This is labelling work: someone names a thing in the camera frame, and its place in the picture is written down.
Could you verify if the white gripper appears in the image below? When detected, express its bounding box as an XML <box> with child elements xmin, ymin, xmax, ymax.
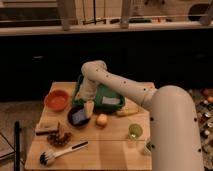
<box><xmin>78</xmin><ymin>77</ymin><xmax>98</xmax><ymax>118</ymax></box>

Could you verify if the green plastic cup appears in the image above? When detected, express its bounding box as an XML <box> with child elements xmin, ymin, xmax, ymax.
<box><xmin>128</xmin><ymin>124</ymin><xmax>143</xmax><ymax>140</ymax></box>

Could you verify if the orange bowl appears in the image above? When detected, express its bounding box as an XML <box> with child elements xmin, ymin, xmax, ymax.
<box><xmin>44</xmin><ymin>90</ymin><xmax>69</xmax><ymax>112</ymax></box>

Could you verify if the grey-blue sponge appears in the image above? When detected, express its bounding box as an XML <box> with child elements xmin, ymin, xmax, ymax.
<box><xmin>72</xmin><ymin>110</ymin><xmax>86</xmax><ymax>124</ymax></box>

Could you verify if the black metal stand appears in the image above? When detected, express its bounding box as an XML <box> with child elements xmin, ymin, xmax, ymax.
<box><xmin>0</xmin><ymin>121</ymin><xmax>21</xmax><ymax>171</ymax></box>

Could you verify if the white dish brush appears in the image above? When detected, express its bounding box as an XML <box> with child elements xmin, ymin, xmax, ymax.
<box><xmin>39</xmin><ymin>141</ymin><xmax>89</xmax><ymax>166</ymax></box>

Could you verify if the white cloth in rack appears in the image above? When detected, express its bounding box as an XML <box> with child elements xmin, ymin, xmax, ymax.
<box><xmin>102</xmin><ymin>97</ymin><xmax>120</xmax><ymax>105</ymax></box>

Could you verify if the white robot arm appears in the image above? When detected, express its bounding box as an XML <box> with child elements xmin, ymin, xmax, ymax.
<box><xmin>80</xmin><ymin>60</ymin><xmax>204</xmax><ymax>171</ymax></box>

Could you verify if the green dish rack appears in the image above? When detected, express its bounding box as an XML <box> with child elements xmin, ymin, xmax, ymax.
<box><xmin>72</xmin><ymin>75</ymin><xmax>125</xmax><ymax>113</ymax></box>

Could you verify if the small pale jar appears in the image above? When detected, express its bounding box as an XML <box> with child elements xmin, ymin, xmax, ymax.
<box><xmin>143</xmin><ymin>139</ymin><xmax>151</xmax><ymax>156</ymax></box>

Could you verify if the yellow apple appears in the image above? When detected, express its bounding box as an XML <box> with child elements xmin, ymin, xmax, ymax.
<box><xmin>96</xmin><ymin>114</ymin><xmax>108</xmax><ymax>127</ymax></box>

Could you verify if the bunch of dark grapes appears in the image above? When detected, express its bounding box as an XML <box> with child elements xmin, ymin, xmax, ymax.
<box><xmin>47</xmin><ymin>132</ymin><xmax>71</xmax><ymax>147</ymax></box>

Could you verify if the dark purple bowl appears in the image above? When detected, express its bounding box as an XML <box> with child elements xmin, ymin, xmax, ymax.
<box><xmin>67</xmin><ymin>106</ymin><xmax>89</xmax><ymax>127</ymax></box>

